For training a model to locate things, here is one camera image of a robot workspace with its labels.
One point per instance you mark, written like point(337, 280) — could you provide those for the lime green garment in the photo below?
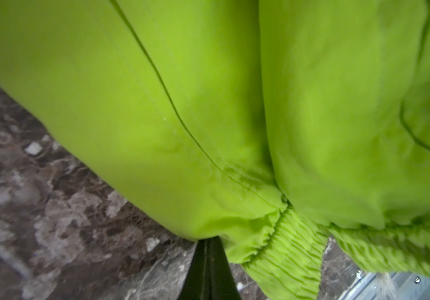
point(269, 124)

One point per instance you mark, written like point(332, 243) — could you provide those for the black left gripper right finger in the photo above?
point(222, 284)

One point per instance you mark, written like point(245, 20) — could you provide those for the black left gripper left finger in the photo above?
point(196, 285)

